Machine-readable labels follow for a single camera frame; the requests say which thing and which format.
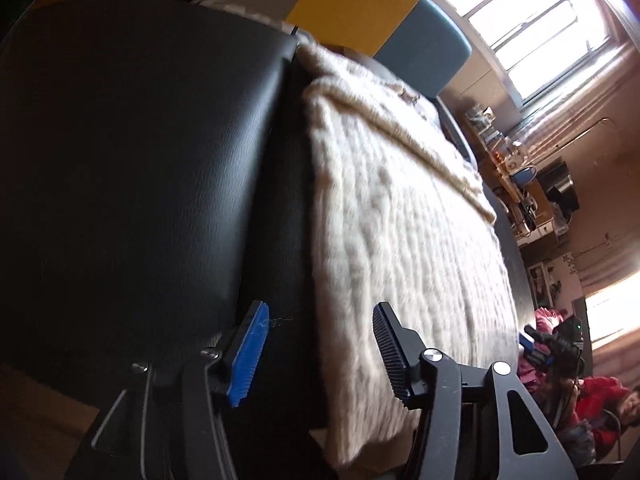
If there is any cluttered desk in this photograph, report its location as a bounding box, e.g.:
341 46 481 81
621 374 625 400
465 102 583 246

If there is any black appliance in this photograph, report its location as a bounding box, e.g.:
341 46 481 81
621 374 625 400
540 160 581 216

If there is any small shelf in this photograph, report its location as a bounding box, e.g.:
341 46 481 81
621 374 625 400
527 257 568 311

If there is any white knitted sweater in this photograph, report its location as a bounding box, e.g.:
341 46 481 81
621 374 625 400
295 42 521 468

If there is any black leather seat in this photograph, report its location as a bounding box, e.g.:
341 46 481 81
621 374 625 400
0 0 531 480

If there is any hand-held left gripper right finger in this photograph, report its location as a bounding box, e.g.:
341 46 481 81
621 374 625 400
372 301 581 480

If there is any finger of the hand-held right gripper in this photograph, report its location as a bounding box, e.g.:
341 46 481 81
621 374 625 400
519 335 553 367

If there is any pink garment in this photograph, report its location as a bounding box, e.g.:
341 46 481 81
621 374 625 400
517 307 568 396

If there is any grey yellow blue sofa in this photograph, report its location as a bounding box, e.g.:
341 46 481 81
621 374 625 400
285 0 473 98

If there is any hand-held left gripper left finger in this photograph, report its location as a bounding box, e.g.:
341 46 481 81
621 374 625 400
65 300 271 480

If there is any bright window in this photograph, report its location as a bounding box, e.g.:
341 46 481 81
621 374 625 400
584 280 640 347
440 0 613 106

